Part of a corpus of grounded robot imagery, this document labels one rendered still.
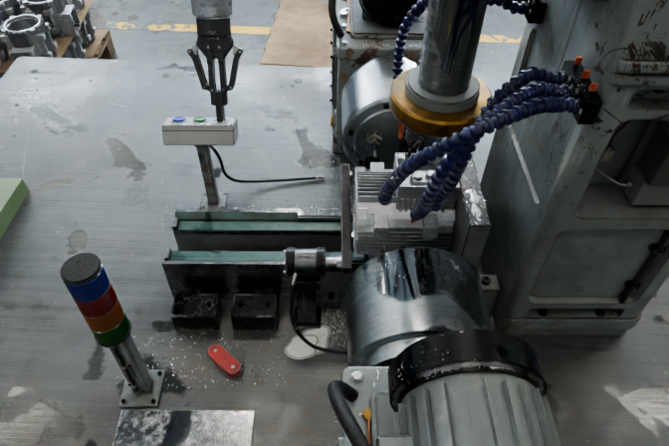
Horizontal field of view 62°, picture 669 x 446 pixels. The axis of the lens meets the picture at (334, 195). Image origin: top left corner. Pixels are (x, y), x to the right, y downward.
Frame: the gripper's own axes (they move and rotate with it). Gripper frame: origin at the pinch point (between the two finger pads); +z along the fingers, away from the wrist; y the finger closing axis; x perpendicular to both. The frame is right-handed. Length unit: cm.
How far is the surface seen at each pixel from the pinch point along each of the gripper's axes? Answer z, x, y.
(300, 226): 25.1, -14.2, 19.4
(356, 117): 1.3, -5.3, 32.5
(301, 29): 16, 225, 10
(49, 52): 17, 148, -110
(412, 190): 8, -31, 42
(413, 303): 15, -58, 39
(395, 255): 12, -48, 37
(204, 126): 4.3, -3.6, -3.3
